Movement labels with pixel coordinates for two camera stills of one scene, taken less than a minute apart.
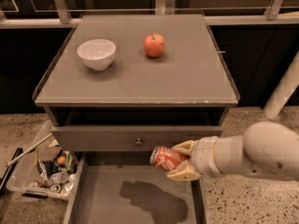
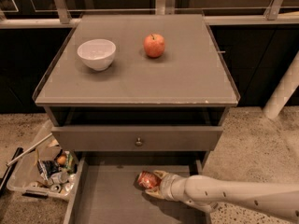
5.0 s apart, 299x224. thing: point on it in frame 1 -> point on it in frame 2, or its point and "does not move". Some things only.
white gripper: (204, 157) -> (166, 184)
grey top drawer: (126, 137) does not move
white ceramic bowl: (97, 53) does not move
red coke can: (165, 159) -> (147, 180)
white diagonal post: (284, 91) does not move
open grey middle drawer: (126, 189) does not move
